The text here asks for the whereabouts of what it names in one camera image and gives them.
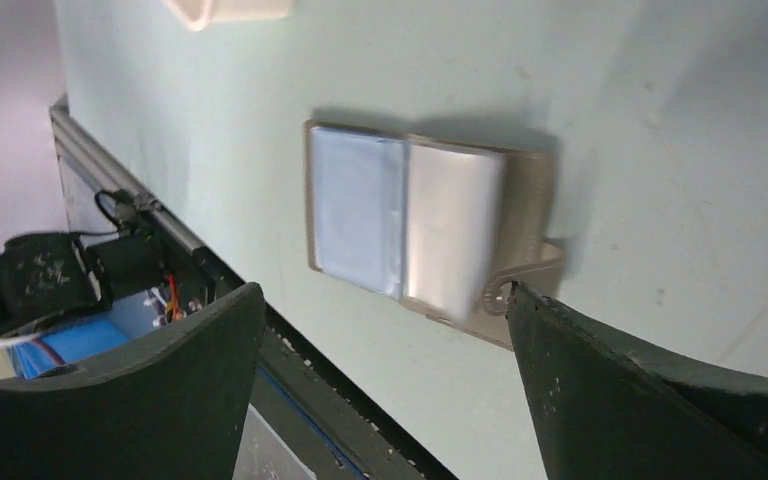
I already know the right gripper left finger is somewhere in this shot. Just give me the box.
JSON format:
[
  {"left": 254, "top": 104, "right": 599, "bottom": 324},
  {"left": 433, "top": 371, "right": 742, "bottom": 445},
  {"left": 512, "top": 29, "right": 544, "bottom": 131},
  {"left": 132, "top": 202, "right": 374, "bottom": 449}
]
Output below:
[{"left": 0, "top": 283, "right": 265, "bottom": 479}]

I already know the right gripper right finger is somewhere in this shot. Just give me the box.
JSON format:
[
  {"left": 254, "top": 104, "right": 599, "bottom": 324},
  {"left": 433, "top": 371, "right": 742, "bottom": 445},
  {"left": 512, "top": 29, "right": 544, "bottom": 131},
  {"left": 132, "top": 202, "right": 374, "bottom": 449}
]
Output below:
[{"left": 506, "top": 283, "right": 768, "bottom": 479}]

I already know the beige card holder wallet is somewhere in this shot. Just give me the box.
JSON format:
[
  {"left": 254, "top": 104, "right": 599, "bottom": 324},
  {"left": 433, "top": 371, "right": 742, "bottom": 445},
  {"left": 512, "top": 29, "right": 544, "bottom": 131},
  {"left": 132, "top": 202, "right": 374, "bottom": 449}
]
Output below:
[{"left": 304, "top": 119, "right": 564, "bottom": 349}]

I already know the white plastic tray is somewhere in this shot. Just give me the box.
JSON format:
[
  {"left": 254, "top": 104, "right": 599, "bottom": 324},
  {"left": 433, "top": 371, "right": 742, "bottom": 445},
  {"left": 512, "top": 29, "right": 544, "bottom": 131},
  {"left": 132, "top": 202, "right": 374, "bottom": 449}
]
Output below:
[{"left": 163, "top": 0, "right": 296, "bottom": 32}]

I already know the aluminium frame rail front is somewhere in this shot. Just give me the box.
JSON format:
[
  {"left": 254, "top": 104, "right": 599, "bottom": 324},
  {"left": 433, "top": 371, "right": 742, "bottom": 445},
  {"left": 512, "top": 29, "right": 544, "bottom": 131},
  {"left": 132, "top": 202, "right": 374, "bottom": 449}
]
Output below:
[{"left": 49, "top": 95, "right": 244, "bottom": 289}]

